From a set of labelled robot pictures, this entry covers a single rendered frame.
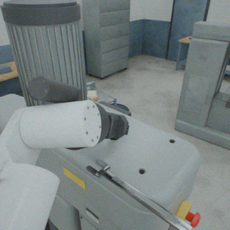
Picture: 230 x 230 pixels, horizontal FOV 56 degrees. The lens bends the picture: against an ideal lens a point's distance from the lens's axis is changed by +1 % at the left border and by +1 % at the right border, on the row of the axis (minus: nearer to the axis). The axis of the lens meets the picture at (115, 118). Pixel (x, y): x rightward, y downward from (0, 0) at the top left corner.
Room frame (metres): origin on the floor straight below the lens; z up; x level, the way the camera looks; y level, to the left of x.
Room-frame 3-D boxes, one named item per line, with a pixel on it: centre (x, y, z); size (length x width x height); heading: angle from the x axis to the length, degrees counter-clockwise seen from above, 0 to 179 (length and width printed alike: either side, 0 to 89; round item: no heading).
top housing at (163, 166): (0.49, 0.01, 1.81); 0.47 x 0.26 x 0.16; 50
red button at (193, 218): (0.32, -0.19, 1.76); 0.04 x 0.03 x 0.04; 140
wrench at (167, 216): (0.29, -0.04, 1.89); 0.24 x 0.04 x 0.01; 48
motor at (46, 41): (0.64, 0.19, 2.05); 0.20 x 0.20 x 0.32
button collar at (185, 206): (0.33, -0.17, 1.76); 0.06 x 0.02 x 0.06; 140
